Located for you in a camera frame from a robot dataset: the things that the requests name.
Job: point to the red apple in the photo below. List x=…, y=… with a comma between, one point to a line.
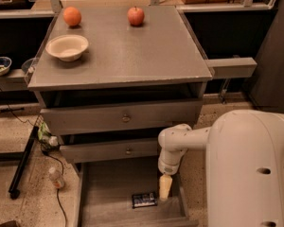
x=135, y=16

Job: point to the blue patterned bowl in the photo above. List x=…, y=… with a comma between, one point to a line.
x=5, y=63

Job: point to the clear plastic cup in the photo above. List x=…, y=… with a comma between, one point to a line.
x=28, y=67

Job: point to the grey middle drawer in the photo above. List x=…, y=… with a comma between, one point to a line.
x=94, y=152

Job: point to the grey drawer cabinet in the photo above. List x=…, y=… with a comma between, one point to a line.
x=158, y=61

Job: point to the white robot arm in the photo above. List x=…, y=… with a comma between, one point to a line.
x=244, y=163

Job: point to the black wheeled stand leg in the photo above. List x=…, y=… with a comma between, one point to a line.
x=14, y=192

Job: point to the dark blue rxbar wrapper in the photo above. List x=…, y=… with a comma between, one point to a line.
x=144, y=200

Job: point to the grey side shelf block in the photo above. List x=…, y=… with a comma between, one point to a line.
x=233, y=68

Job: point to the clear plastic bottle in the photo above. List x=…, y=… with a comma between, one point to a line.
x=56, y=178

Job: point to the grey open bottom drawer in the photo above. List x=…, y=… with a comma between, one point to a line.
x=108, y=188

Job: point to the grey top drawer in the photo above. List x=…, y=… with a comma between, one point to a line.
x=121, y=117

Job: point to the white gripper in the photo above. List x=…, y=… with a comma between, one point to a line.
x=168, y=168

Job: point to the white paper bowl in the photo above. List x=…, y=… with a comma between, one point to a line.
x=67, y=47

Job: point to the green white bottle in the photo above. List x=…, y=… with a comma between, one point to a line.
x=48, y=140

